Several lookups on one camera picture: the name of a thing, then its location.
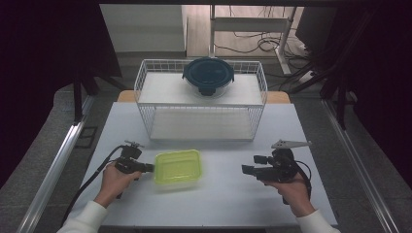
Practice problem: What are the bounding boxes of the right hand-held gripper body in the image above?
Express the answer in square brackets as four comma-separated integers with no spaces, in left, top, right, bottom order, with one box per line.
[258,139,313,183]

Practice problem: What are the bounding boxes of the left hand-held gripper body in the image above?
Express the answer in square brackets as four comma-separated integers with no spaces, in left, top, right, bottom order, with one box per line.
[114,140,145,174]

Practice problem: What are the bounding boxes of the green lidded plastic container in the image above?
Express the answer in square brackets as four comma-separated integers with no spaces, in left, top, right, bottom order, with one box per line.
[153,149,203,192]

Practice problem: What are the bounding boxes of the white wire shelf rack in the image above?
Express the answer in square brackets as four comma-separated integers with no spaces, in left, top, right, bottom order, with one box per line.
[133,58,269,143]

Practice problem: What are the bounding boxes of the round container dark blue lid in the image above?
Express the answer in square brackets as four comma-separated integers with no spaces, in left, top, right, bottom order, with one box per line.
[182,56,235,99]

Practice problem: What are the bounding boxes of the person's left hand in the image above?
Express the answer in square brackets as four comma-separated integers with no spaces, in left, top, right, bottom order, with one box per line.
[93,162,144,209]

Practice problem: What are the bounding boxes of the person's right hand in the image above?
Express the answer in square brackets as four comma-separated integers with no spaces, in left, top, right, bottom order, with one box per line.
[263,173,317,217]

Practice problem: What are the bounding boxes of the wooden table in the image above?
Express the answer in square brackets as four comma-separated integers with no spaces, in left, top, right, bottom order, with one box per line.
[116,89,292,105]

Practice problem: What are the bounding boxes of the black metal stand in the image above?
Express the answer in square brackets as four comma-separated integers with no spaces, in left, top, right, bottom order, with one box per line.
[288,9,377,130]
[72,69,127,125]

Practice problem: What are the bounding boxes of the white power strip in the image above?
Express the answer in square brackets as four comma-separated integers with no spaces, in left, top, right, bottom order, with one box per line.
[297,71,316,84]

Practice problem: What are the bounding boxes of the dark curtain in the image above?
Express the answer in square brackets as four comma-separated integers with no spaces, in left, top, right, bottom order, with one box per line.
[0,0,122,190]
[324,0,412,183]

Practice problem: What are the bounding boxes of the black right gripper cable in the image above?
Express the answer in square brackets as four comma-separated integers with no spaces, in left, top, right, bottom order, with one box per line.
[283,159,313,206]

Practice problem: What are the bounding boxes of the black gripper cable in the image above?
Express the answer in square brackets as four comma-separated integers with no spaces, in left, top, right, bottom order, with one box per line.
[283,159,313,206]
[61,145,125,227]

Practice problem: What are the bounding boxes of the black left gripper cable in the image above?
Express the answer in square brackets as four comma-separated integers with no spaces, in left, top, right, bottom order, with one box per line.
[61,145,125,227]

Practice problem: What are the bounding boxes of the black square floor frame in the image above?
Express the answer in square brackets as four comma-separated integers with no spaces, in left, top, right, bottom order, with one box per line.
[75,125,99,150]

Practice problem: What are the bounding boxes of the aluminium rail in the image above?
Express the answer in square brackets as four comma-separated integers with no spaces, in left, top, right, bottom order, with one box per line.
[322,98,401,233]
[16,95,95,233]

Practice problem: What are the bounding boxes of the black cables on floor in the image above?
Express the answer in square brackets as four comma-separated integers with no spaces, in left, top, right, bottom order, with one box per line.
[213,5,312,71]

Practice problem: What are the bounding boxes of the white metal desk frame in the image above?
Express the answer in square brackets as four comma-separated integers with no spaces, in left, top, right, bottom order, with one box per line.
[208,4,297,76]

